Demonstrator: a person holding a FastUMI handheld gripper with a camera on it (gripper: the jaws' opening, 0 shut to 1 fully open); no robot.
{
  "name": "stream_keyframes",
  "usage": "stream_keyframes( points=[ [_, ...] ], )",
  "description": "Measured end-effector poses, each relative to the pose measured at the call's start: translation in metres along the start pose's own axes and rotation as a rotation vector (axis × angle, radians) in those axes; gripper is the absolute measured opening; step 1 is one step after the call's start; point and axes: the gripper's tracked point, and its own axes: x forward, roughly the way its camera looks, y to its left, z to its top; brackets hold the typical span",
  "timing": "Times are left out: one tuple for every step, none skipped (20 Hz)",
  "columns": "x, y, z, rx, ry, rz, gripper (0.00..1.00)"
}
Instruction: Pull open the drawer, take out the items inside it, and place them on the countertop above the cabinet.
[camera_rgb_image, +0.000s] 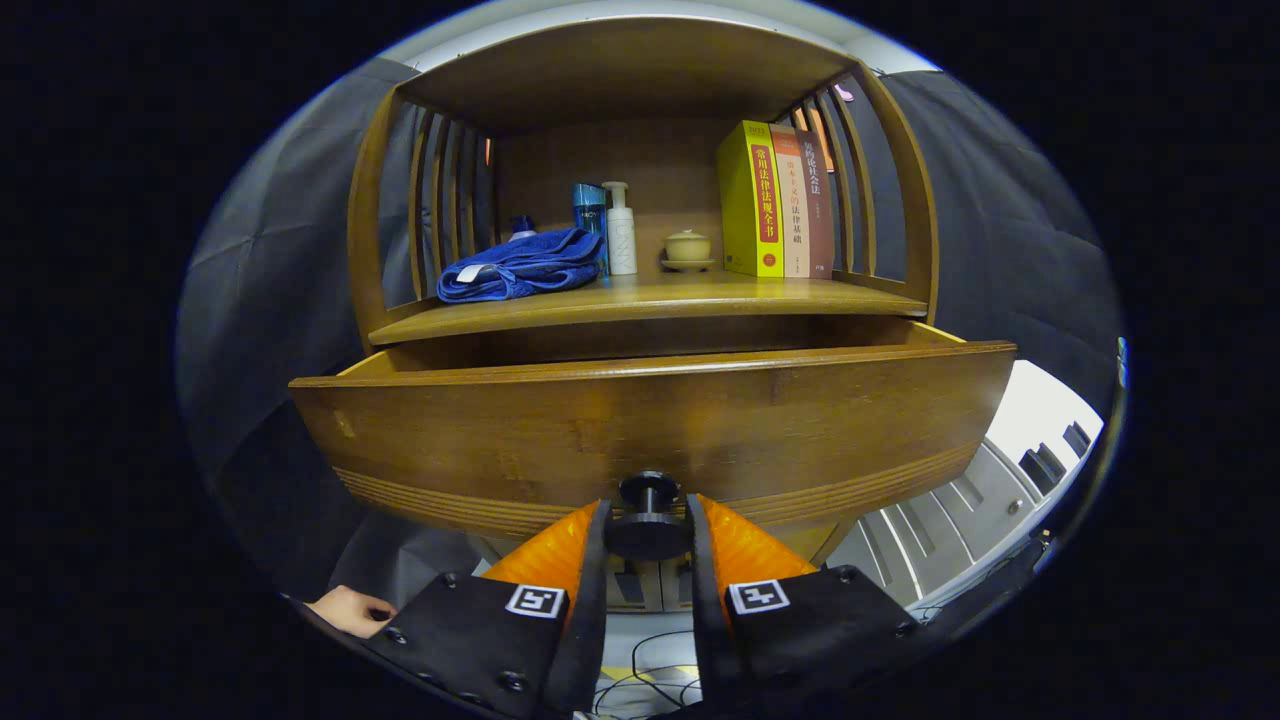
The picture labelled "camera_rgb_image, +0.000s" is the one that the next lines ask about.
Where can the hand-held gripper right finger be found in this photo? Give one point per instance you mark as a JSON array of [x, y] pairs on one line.
[[705, 620]]

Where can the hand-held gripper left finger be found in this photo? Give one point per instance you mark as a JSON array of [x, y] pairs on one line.
[[590, 620]]

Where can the black drawer knob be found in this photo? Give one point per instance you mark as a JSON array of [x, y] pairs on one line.
[[648, 535]]

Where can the wooden drawer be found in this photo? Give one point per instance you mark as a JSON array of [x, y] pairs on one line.
[[650, 420]]

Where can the wooden countertop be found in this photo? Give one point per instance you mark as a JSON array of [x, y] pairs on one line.
[[680, 295]]

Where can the white drawer unit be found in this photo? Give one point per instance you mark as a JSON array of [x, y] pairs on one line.
[[1030, 420]]

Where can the wooden cabinet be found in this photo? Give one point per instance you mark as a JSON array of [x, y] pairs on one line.
[[620, 70]]

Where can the blue folded towel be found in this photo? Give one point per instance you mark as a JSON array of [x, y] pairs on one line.
[[520, 265]]

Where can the beige lidded tea cup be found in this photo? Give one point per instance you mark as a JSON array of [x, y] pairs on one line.
[[688, 248]]

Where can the white pump bottle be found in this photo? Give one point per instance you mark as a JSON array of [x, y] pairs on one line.
[[621, 240]]

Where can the small white blue-capped bottle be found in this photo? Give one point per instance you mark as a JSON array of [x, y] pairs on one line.
[[522, 230]]

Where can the blue glossy bottle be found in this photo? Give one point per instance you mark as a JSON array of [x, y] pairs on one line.
[[590, 210]]

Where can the beige orange book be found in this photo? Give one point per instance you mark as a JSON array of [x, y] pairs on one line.
[[795, 220]]

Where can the brown book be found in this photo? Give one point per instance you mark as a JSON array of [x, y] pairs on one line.
[[820, 220]]

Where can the yellow thick book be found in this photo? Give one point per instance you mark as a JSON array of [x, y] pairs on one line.
[[743, 200]]

